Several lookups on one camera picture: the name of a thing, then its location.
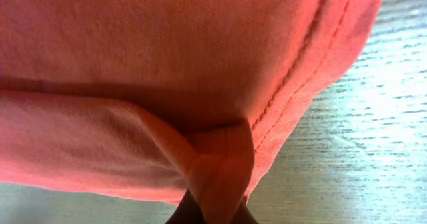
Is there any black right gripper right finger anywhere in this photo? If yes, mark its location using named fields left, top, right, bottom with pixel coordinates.
left=230, top=200, right=258, bottom=224

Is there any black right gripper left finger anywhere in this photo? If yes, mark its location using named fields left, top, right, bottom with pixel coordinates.
left=165, top=190, right=204, bottom=224

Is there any orange t-shirt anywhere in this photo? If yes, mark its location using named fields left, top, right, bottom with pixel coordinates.
left=1, top=0, right=383, bottom=223

